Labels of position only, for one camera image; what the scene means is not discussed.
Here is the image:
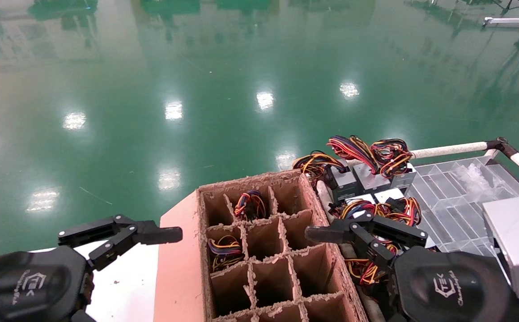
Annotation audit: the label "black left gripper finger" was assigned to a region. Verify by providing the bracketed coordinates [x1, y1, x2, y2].
[88, 225, 138, 271]
[57, 215, 183, 247]

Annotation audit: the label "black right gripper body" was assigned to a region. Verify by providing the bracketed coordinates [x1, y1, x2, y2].
[387, 246, 517, 322]

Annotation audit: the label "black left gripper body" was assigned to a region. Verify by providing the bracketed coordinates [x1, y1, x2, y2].
[0, 245, 95, 322]

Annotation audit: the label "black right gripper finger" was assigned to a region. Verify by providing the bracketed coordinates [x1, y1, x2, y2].
[305, 211, 429, 249]
[350, 222, 396, 271]

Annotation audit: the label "grey power supply coloured wires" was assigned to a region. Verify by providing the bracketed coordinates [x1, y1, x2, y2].
[345, 241, 399, 287]
[370, 138, 417, 191]
[207, 235, 245, 273]
[331, 195, 376, 224]
[328, 135, 393, 195]
[371, 188, 422, 229]
[234, 190, 268, 222]

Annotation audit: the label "brown cardboard divider box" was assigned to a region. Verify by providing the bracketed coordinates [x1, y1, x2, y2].
[153, 169, 370, 322]

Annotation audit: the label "clear plastic compartment tray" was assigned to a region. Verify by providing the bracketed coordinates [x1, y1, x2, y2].
[404, 154, 517, 256]

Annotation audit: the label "clear crumpled plastic film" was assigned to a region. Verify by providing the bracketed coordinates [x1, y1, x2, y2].
[454, 162, 496, 199]

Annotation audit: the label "white stand base bar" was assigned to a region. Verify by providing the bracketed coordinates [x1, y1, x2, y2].
[483, 17, 519, 27]

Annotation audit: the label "dark power supply coloured wires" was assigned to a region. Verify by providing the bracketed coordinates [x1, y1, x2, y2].
[292, 151, 359, 203]

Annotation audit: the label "long white frame rail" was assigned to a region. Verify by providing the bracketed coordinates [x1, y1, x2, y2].
[409, 141, 489, 160]

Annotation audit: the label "black rail joint connector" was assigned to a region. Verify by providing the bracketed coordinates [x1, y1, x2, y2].
[485, 136, 519, 158]

